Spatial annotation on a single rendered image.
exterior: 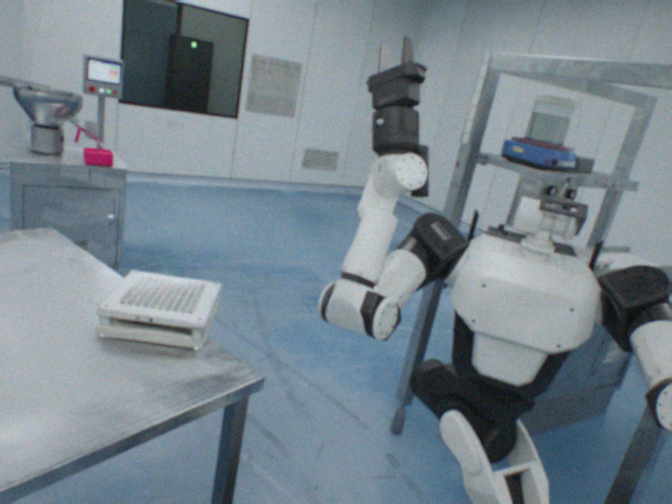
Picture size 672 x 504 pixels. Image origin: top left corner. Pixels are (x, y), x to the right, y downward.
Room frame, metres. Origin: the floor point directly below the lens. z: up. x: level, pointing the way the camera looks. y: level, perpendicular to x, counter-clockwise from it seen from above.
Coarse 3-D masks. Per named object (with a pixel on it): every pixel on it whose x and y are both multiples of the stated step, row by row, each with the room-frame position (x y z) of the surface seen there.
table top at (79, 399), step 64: (0, 256) 1.36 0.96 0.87; (64, 256) 1.45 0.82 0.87; (0, 320) 1.03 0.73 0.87; (64, 320) 1.09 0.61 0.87; (0, 384) 0.82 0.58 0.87; (64, 384) 0.85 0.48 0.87; (128, 384) 0.89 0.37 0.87; (192, 384) 0.93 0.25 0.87; (256, 384) 0.99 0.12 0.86; (0, 448) 0.67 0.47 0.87; (64, 448) 0.69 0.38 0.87; (128, 448) 0.75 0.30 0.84
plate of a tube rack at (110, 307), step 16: (144, 272) 1.28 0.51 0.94; (128, 288) 1.17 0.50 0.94; (160, 288) 1.21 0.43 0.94; (176, 288) 1.23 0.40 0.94; (208, 288) 1.26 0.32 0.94; (112, 304) 1.08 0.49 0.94; (208, 304) 1.17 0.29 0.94; (144, 320) 1.06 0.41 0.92; (160, 320) 1.06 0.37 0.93; (176, 320) 1.06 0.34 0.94; (192, 320) 1.07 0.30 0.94
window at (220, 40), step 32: (128, 0) 5.77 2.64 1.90; (160, 0) 5.95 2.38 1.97; (128, 32) 5.78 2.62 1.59; (160, 32) 5.96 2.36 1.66; (192, 32) 6.16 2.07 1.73; (224, 32) 6.37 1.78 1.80; (128, 64) 5.79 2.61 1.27; (160, 64) 5.98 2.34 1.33; (192, 64) 6.18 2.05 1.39; (224, 64) 6.39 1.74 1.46; (128, 96) 5.80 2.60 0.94; (160, 96) 5.99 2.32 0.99; (192, 96) 6.19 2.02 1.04; (224, 96) 6.41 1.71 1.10
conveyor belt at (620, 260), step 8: (608, 256) 2.67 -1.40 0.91; (616, 256) 2.71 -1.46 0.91; (624, 256) 2.74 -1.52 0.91; (632, 256) 2.78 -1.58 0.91; (600, 264) 2.46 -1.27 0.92; (616, 264) 2.53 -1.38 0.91; (624, 264) 2.56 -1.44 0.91; (632, 264) 2.59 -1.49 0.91; (640, 264) 2.63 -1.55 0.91; (648, 264) 2.66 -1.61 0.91; (656, 264) 2.70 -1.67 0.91
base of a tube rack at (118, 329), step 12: (216, 312) 1.27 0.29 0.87; (120, 324) 1.07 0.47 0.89; (132, 324) 1.08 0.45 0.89; (144, 324) 1.09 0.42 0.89; (108, 336) 1.05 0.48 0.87; (120, 336) 1.05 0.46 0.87; (132, 336) 1.05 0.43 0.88; (144, 336) 1.06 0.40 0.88; (156, 336) 1.06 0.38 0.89; (168, 336) 1.06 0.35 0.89; (180, 336) 1.07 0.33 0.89; (204, 336) 1.09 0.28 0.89
